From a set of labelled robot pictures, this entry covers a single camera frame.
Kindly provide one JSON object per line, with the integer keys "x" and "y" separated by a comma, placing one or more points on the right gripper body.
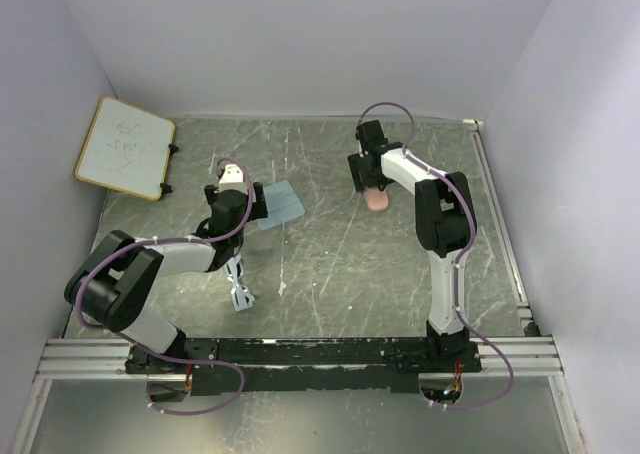
{"x": 363, "y": 178}

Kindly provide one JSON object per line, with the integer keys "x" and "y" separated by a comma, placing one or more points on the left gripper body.
{"x": 258, "y": 208}

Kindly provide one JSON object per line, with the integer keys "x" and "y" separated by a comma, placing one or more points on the pink glasses case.
{"x": 376, "y": 200}

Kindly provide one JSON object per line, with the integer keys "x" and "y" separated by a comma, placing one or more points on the light blue cleaning cloth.
{"x": 283, "y": 205}

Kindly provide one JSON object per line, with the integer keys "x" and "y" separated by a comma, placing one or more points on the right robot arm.
{"x": 444, "y": 223}

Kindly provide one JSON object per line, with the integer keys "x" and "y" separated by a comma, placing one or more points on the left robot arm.
{"x": 116, "y": 280}

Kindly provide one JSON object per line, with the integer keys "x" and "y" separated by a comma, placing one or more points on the white sunglasses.
{"x": 241, "y": 296}

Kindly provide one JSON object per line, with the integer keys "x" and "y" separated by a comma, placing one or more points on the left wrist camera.
{"x": 232, "y": 178}

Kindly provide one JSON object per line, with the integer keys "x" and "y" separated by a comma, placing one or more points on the small whiteboard with orange frame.
{"x": 128, "y": 150}

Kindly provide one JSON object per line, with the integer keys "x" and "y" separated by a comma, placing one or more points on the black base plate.
{"x": 288, "y": 365}

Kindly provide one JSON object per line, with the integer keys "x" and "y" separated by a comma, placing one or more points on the aluminium rail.
{"x": 104, "y": 359}

